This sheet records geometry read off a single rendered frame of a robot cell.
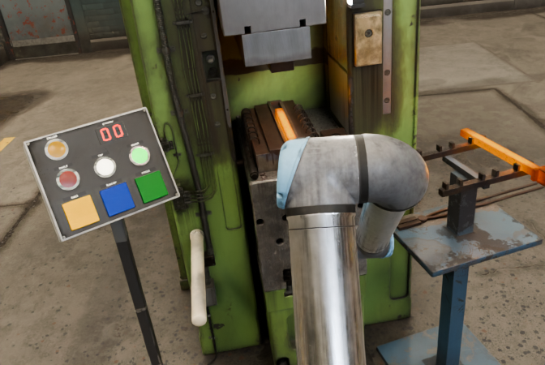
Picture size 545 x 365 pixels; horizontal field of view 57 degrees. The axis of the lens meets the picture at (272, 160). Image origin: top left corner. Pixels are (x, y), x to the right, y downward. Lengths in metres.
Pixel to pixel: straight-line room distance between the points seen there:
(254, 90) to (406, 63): 0.61
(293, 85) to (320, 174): 1.28
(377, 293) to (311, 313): 1.45
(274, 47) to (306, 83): 0.59
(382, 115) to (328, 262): 1.09
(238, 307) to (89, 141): 1.01
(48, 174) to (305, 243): 0.84
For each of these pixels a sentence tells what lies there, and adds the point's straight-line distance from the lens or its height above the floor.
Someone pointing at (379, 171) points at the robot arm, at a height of 1.30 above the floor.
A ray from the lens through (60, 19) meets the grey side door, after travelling 8.09.
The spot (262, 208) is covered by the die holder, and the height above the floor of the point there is 0.82.
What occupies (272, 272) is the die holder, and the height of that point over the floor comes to 0.55.
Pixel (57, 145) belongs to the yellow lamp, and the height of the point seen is 1.17.
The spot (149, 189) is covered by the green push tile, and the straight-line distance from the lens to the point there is 1.47.
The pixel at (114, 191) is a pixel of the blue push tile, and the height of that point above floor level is 1.03.
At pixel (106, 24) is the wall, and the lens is 7.88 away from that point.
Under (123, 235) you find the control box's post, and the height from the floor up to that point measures 0.82.
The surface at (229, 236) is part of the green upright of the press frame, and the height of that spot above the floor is 0.59.
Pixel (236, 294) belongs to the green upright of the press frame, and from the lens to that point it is 2.10.
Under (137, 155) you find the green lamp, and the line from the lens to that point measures 1.48.
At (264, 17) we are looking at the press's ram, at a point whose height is 1.41.
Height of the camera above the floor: 1.69
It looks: 27 degrees down
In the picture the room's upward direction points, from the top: 6 degrees counter-clockwise
